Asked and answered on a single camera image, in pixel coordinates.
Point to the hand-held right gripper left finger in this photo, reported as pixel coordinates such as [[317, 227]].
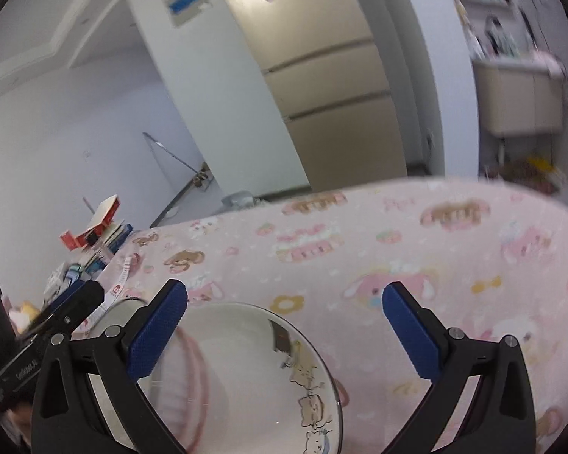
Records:
[[163, 321]]

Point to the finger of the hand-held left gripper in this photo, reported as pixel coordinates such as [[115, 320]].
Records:
[[86, 302], [68, 293]]

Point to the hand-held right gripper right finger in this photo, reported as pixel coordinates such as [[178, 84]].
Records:
[[409, 326]]

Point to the white cartoon print plate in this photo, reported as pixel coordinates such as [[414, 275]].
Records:
[[265, 388]]

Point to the person's left hand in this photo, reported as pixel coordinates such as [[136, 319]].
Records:
[[21, 418]]

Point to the white power strip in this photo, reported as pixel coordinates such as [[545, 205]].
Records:
[[59, 279]]

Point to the yellow soft item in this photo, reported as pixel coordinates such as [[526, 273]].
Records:
[[23, 313]]

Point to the white printed label strip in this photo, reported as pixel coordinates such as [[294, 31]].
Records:
[[123, 276]]

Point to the small red box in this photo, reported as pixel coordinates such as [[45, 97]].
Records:
[[73, 240]]

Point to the pink printed tablecloth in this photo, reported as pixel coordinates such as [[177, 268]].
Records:
[[407, 269]]

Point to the stack of blue books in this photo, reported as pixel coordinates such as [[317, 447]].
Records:
[[111, 241]]

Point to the grey bucket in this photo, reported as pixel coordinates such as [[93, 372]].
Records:
[[239, 199]]

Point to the mop with metal pole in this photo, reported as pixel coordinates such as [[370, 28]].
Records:
[[180, 161]]

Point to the patterned floor mat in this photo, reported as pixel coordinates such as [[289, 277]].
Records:
[[525, 175]]

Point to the gold refrigerator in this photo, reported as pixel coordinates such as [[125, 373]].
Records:
[[322, 104]]

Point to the beige vanity cabinet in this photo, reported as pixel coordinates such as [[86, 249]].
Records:
[[516, 99]]

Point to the pink cloth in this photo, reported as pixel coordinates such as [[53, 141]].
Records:
[[546, 61]]

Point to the blonde doll figure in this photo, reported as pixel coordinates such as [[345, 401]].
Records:
[[468, 28]]

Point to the black faucet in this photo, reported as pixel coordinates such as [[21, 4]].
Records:
[[494, 33]]

